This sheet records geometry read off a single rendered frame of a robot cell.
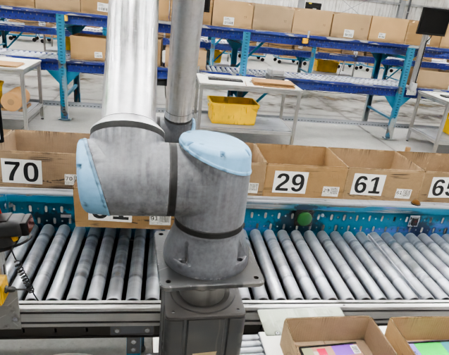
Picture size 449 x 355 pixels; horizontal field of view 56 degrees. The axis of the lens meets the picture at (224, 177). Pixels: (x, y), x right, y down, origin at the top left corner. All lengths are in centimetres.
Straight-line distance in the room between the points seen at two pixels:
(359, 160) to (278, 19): 430
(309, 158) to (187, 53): 122
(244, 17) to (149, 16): 539
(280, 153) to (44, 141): 117
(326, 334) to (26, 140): 159
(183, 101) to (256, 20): 513
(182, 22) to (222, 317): 75
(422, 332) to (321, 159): 108
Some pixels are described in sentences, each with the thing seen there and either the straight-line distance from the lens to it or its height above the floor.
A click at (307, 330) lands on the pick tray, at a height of 80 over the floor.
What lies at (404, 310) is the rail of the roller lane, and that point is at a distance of 176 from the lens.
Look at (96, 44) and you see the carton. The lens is 612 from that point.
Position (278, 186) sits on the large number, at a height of 94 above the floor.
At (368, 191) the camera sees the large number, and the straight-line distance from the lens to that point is 214.
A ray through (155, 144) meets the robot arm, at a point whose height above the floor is 143.
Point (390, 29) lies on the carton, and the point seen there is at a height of 157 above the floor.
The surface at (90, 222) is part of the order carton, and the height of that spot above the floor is 89.
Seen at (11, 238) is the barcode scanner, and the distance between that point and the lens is 135.
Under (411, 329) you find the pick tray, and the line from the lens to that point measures 155.
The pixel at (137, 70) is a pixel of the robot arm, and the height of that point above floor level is 156.
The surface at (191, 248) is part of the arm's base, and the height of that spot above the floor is 123.
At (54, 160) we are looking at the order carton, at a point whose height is 102.
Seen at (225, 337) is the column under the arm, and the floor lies 101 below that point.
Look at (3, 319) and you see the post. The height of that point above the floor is 71.
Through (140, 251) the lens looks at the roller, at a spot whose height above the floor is 75.
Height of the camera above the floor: 170
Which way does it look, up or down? 22 degrees down
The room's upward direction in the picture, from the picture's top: 6 degrees clockwise
